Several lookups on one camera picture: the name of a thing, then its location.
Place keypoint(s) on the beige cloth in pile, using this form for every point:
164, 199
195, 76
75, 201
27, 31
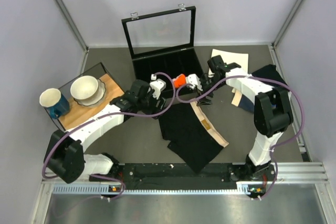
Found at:
236, 98

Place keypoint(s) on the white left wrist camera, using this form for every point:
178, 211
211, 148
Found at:
157, 85

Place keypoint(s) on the black glass-lid storage box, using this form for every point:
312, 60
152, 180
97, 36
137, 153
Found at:
163, 42

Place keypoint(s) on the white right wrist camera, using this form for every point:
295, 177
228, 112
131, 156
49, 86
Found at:
193, 82

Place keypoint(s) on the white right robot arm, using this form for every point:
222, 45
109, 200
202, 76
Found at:
272, 112

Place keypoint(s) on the black underwear in pile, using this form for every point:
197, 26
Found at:
269, 72

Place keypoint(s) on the navy blue underwear in pile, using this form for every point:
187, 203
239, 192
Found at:
246, 104

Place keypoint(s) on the white scalloped saucer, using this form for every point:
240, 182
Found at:
96, 99

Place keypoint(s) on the orange rolled underwear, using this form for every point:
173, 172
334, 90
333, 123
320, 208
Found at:
179, 81

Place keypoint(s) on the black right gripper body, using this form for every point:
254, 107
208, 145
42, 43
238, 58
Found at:
207, 85

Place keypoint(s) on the blue mug white inside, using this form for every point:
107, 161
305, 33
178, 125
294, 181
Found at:
54, 102

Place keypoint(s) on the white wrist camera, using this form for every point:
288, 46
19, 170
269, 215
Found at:
193, 82
157, 85

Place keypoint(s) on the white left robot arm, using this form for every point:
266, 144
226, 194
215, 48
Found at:
66, 156

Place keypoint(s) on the white square plate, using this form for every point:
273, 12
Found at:
232, 57

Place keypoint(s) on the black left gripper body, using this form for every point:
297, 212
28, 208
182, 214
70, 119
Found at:
148, 104

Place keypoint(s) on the white ceramic bowl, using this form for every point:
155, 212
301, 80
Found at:
84, 87

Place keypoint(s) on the wooden black-framed shelf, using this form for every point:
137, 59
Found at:
78, 114

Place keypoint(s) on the black underwear beige waistband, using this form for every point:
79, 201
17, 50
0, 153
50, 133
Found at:
192, 136

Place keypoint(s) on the grey slotted cable duct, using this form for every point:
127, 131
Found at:
106, 189

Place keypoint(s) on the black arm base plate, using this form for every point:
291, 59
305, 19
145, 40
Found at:
176, 176

